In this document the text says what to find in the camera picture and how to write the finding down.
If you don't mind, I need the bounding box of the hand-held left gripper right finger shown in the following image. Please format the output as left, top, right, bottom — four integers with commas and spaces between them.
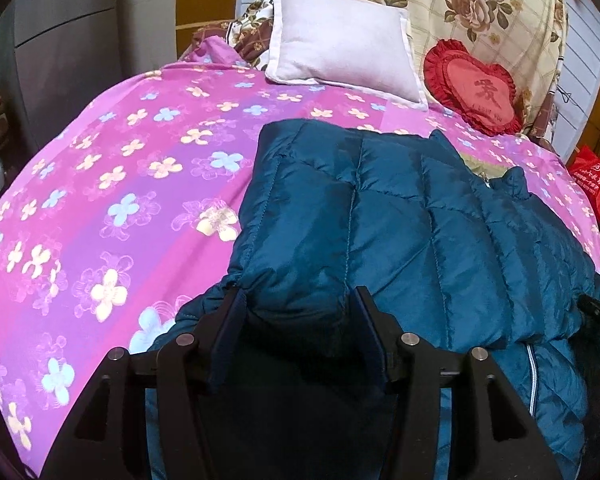
355, 286, 564, 480

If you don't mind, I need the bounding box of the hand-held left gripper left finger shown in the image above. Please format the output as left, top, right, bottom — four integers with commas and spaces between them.
39, 286, 248, 480

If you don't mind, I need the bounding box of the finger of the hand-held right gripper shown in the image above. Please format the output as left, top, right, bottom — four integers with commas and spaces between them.
579, 292, 600, 343

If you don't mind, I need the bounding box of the teal quilted down jacket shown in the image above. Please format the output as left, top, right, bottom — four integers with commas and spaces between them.
145, 120, 600, 480

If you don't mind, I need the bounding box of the red shopping bag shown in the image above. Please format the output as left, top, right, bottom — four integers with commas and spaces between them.
567, 144, 600, 224

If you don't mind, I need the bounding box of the pink floral bedsheet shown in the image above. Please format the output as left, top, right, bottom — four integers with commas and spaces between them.
0, 35, 600, 478

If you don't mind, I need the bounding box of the red heart-shaped cushion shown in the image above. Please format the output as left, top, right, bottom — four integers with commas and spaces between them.
423, 39, 524, 136

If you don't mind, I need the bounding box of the white pillow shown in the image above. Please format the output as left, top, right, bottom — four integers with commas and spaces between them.
265, 0, 429, 111

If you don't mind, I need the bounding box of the brown floral quilt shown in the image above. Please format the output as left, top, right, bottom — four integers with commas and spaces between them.
192, 0, 277, 69

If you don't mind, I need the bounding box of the grey wardrobe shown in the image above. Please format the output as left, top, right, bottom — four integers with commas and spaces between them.
0, 0, 179, 157

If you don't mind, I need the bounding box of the cream rose-print blanket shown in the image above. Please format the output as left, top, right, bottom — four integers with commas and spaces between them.
330, 0, 569, 137

